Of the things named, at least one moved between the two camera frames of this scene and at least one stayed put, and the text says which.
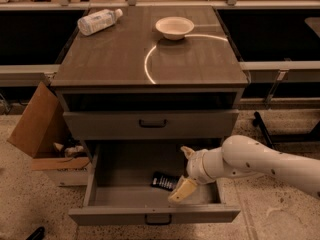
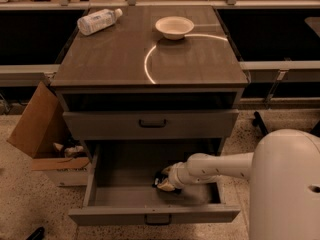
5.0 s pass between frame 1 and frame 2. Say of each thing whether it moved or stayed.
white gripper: moved
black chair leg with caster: stayed
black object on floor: stayed
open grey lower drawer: stayed
